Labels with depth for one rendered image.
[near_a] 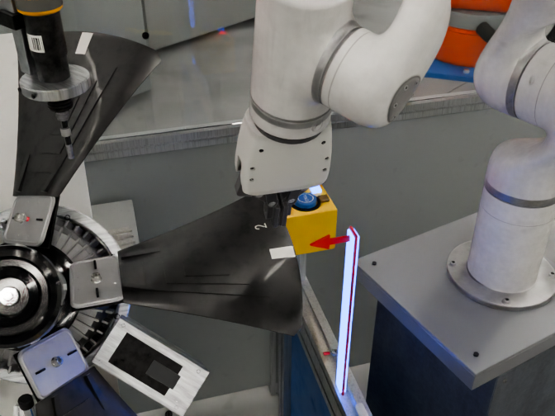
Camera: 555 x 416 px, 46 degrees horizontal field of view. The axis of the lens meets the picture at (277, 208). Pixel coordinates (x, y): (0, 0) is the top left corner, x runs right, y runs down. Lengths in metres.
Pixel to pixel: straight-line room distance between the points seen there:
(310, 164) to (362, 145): 1.02
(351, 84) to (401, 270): 0.69
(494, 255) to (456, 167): 0.77
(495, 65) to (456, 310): 0.41
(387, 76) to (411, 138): 1.22
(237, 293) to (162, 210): 0.86
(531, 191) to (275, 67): 0.59
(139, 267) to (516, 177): 0.58
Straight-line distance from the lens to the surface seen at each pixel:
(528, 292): 1.21
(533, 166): 1.05
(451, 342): 1.10
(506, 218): 1.11
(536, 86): 1.01
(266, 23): 0.58
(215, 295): 0.83
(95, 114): 0.86
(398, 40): 0.56
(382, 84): 0.56
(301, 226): 1.16
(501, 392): 1.17
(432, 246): 1.28
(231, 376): 2.13
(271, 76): 0.60
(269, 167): 0.70
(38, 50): 0.70
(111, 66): 0.88
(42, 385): 0.86
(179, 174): 1.62
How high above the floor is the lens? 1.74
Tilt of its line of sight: 35 degrees down
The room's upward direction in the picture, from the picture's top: straight up
